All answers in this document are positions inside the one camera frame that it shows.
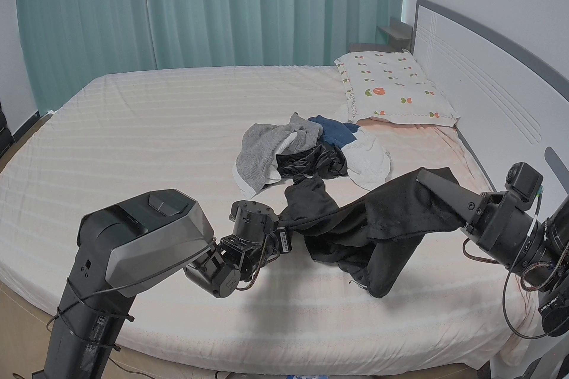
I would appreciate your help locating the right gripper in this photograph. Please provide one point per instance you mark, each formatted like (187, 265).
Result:
(506, 230)

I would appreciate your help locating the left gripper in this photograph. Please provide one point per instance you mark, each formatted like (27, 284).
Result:
(284, 241)

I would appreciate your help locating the black T-shirt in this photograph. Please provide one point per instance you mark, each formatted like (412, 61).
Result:
(400, 208)

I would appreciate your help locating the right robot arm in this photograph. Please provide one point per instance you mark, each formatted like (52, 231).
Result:
(553, 253)

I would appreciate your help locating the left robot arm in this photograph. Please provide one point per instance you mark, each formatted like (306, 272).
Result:
(146, 235)

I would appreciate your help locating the bed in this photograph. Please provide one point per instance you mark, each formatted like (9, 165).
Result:
(155, 146)

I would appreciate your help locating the black shiny garment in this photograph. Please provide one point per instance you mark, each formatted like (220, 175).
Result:
(306, 162)

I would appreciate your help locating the white garment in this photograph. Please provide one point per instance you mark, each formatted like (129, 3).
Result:
(369, 164)

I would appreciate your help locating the grey white-trimmed garment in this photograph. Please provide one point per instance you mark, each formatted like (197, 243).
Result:
(258, 146)

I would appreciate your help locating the dark blue garment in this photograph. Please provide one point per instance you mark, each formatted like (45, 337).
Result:
(335, 133)

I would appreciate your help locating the white printed pillow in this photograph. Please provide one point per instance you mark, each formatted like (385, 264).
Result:
(391, 88)

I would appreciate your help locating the grey bedside table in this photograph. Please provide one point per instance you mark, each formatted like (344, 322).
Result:
(395, 33)

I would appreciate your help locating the black chest of drawers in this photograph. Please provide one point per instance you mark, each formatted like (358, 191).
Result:
(3, 128)

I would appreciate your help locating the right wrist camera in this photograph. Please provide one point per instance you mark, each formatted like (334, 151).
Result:
(527, 184)

